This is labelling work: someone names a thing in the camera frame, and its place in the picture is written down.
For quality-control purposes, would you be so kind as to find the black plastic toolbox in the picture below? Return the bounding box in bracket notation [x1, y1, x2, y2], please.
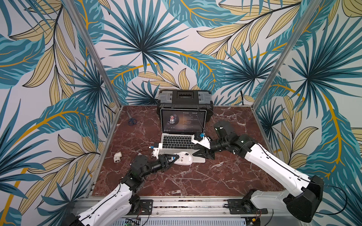
[156, 89, 214, 120]

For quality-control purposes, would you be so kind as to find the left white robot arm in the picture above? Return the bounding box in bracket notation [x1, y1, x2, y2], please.
[61, 154, 180, 226]

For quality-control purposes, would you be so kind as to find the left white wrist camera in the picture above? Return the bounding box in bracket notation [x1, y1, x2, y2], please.
[149, 143, 172, 159]

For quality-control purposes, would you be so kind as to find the right aluminium frame post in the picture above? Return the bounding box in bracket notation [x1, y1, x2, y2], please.
[252, 0, 322, 111]

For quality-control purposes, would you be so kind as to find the left aluminium frame post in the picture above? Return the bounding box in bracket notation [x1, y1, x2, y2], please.
[64, 0, 122, 110]

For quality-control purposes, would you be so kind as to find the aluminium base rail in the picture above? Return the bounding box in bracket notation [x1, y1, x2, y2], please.
[67, 196, 312, 226]

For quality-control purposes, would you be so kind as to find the silver laptop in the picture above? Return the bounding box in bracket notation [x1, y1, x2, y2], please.
[160, 109, 207, 163]

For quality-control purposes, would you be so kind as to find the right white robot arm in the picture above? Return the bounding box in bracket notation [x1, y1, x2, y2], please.
[191, 121, 324, 223]

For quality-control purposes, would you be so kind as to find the white pipe elbow fitting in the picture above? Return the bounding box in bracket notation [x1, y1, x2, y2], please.
[113, 152, 122, 163]

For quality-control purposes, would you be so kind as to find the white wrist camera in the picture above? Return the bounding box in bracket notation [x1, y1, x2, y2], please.
[191, 132, 211, 149]
[149, 143, 172, 159]

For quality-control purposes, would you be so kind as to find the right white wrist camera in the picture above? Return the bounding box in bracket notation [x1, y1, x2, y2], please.
[191, 132, 211, 149]

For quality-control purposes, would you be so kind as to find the white wireless mouse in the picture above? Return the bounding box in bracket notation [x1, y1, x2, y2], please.
[174, 152, 193, 166]

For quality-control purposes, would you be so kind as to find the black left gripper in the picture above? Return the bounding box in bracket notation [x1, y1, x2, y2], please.
[140, 153, 180, 179]

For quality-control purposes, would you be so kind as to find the aluminium frame post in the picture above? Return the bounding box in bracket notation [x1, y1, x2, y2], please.
[252, 0, 322, 111]
[64, 0, 122, 110]

